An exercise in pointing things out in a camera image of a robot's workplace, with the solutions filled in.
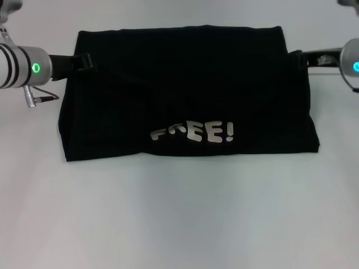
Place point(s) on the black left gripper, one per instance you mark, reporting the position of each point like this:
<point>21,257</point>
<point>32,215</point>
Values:
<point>63,65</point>

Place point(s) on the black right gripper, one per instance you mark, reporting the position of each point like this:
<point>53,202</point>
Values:
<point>322,59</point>

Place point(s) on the black shirt with FREE print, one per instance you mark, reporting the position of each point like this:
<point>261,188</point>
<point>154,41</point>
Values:
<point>182,89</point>

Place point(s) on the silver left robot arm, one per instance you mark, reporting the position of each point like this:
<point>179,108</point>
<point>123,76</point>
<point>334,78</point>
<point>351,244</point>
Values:
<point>16,67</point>

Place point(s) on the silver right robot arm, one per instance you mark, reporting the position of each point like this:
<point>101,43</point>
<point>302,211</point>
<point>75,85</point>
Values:
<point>350,59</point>

